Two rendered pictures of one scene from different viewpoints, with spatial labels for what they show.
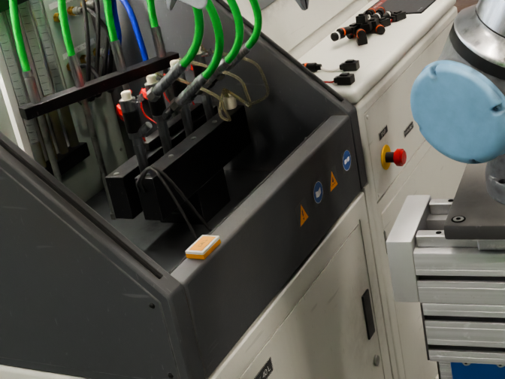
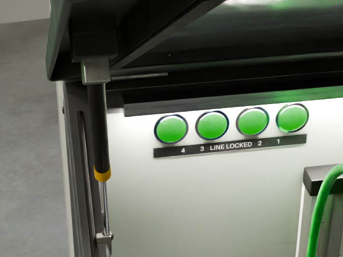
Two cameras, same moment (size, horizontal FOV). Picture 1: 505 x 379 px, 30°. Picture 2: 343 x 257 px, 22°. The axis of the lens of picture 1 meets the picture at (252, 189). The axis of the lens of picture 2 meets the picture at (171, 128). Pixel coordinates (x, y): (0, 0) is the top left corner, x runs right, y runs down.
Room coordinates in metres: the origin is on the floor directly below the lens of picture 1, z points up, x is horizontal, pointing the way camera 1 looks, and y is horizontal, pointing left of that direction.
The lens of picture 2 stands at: (0.80, -0.28, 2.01)
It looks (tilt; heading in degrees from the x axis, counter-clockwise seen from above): 31 degrees down; 48
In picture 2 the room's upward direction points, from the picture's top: straight up
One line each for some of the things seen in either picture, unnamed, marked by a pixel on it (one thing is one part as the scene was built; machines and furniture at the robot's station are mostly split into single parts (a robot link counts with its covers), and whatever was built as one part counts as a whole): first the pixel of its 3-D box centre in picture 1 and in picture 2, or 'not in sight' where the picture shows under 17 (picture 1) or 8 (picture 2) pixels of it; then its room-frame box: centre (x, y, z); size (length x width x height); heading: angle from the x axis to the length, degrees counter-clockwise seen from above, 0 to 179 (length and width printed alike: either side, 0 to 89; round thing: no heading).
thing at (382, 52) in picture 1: (365, 43); not in sight; (2.05, -0.31, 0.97); 0.70 x 0.22 x 0.03; 149
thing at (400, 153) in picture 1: (394, 157); not in sight; (1.77, -0.30, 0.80); 0.05 x 0.04 x 0.05; 149
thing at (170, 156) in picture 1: (187, 175); not in sight; (1.63, 0.11, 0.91); 0.34 x 0.10 x 0.15; 149
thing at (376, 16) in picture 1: (368, 21); not in sight; (2.08, -0.33, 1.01); 0.23 x 0.11 x 0.06; 149
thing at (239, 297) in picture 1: (276, 228); not in sight; (1.41, -0.03, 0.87); 0.62 x 0.04 x 0.16; 149
